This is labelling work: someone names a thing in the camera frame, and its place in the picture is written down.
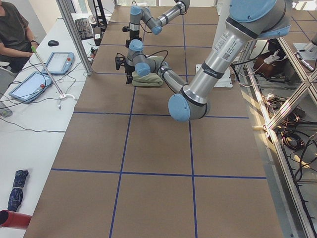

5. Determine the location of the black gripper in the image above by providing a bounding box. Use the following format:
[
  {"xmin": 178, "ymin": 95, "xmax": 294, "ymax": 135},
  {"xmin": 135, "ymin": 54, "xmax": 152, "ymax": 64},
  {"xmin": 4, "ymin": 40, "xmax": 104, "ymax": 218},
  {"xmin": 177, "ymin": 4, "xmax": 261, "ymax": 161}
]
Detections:
[
  {"xmin": 115, "ymin": 53, "xmax": 135, "ymax": 84},
  {"xmin": 122, "ymin": 26, "xmax": 140, "ymax": 48}
]

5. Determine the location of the olive green long-sleeve shirt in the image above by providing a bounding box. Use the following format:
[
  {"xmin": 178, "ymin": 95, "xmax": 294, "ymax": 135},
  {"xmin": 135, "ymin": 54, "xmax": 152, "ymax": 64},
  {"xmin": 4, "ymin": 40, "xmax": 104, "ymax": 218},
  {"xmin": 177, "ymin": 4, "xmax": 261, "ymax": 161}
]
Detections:
[{"xmin": 132, "ymin": 62, "xmax": 163, "ymax": 87}]

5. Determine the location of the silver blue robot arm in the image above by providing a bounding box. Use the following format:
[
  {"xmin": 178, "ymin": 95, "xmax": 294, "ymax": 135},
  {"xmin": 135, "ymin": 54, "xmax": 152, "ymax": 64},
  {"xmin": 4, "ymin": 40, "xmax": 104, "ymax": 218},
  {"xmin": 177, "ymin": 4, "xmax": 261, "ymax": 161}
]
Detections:
[
  {"xmin": 122, "ymin": 0, "xmax": 190, "ymax": 48},
  {"xmin": 115, "ymin": 0, "xmax": 292, "ymax": 121}
]

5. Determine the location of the black keyboard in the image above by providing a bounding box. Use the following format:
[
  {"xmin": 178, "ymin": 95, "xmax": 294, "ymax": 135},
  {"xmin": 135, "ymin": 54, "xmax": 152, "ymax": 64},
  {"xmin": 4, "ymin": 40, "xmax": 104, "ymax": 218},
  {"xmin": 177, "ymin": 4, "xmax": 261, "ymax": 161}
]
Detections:
[{"xmin": 74, "ymin": 18, "xmax": 94, "ymax": 40}]

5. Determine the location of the far blue teach pendant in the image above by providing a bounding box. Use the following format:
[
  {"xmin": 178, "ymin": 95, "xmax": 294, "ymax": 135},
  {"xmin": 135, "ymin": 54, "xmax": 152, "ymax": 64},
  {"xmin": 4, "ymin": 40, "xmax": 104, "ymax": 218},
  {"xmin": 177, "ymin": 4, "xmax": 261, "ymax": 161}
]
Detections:
[{"xmin": 45, "ymin": 52, "xmax": 75, "ymax": 75}]

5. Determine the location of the blue teach pendant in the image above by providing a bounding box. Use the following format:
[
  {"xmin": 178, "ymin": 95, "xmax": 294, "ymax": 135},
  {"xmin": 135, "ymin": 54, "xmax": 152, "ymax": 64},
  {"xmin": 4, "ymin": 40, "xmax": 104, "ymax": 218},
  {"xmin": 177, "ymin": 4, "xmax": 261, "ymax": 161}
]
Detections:
[
  {"xmin": 45, "ymin": 52, "xmax": 75, "ymax": 75},
  {"xmin": 9, "ymin": 72, "xmax": 53, "ymax": 103}
]

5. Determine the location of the black computer mouse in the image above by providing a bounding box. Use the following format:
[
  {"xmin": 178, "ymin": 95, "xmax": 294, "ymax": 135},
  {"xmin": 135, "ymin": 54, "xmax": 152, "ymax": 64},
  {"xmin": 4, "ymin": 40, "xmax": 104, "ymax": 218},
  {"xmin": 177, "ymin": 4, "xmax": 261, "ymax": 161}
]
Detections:
[{"xmin": 48, "ymin": 40, "xmax": 59, "ymax": 47}]

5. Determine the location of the long grabber stick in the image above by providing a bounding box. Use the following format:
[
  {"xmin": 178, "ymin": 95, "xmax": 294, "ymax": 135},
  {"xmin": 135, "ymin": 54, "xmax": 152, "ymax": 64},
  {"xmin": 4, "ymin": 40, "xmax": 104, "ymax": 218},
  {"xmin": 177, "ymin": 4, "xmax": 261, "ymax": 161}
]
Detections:
[{"xmin": 31, "ymin": 46, "xmax": 77, "ymax": 110}]

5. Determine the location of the near blue teach pendant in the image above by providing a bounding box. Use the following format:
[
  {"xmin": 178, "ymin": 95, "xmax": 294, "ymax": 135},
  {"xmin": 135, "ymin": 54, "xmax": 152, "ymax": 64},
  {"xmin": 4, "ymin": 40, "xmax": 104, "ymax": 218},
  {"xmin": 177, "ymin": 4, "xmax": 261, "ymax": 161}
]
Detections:
[{"xmin": 9, "ymin": 72, "xmax": 53, "ymax": 103}]

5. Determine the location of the seated person in green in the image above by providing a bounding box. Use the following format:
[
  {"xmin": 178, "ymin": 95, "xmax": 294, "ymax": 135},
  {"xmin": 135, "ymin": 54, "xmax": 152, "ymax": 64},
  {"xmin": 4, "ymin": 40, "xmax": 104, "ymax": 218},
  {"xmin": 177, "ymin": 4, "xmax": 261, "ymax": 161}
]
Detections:
[{"xmin": 0, "ymin": 1, "xmax": 39, "ymax": 73}]

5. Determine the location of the folded dark blue umbrella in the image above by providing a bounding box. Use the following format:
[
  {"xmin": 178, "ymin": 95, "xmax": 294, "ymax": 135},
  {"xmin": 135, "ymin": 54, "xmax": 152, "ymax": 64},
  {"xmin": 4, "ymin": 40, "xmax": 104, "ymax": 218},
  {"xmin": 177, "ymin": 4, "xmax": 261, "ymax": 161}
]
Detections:
[{"xmin": 7, "ymin": 170, "xmax": 29, "ymax": 212}]

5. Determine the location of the red cylinder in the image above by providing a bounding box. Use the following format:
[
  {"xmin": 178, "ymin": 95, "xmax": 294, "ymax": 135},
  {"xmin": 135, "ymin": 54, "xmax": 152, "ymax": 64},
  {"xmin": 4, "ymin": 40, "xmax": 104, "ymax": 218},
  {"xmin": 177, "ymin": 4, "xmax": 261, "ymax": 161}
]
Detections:
[{"xmin": 0, "ymin": 210, "xmax": 32, "ymax": 230}]

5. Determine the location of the aluminium frame post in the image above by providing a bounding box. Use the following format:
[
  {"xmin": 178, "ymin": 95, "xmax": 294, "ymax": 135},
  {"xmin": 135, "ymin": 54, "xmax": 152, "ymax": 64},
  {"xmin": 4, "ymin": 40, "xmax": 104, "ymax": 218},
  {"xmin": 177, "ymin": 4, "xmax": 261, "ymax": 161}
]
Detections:
[{"xmin": 56, "ymin": 0, "xmax": 93, "ymax": 76}]

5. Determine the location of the tangled cable bundle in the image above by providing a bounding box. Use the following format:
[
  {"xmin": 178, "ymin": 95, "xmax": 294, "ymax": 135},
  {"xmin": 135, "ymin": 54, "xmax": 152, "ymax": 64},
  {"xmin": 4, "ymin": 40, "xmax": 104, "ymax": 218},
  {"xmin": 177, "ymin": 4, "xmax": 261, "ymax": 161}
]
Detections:
[{"xmin": 264, "ymin": 94, "xmax": 308, "ymax": 129}]

